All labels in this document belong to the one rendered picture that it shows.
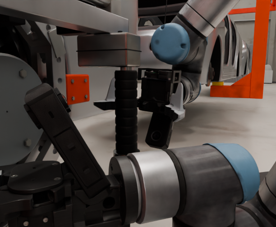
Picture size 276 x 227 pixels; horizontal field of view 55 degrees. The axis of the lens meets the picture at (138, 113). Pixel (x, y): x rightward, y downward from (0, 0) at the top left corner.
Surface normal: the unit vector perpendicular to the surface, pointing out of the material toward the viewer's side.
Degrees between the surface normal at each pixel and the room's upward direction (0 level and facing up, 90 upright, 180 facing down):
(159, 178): 62
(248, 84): 90
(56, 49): 90
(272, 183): 79
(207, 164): 47
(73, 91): 90
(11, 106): 90
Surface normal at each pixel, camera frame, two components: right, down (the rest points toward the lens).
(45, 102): 0.36, 0.15
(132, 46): 0.91, 0.07
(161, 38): -0.43, 0.15
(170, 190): 0.33, -0.11
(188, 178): 0.30, -0.32
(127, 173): 0.22, -0.65
